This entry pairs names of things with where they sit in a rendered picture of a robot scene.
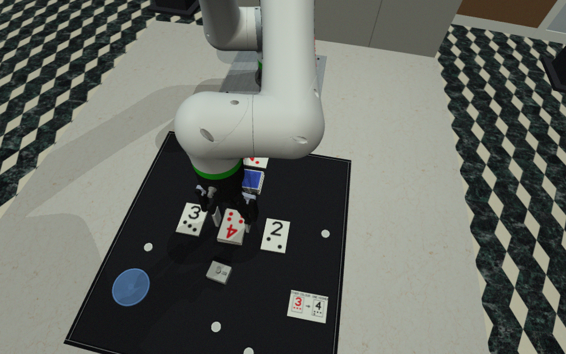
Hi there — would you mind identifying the blue playing card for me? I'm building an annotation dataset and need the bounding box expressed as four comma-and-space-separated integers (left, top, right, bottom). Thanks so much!
242, 169, 263, 190

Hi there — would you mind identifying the black card cloth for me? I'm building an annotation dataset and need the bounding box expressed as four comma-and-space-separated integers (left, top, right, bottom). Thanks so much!
71, 134, 347, 354
64, 131, 351, 354

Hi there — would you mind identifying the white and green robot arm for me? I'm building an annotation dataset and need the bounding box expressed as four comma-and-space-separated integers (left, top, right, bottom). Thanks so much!
174, 0, 325, 198

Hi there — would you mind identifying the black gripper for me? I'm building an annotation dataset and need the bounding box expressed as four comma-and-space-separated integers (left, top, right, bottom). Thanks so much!
195, 183, 259, 233

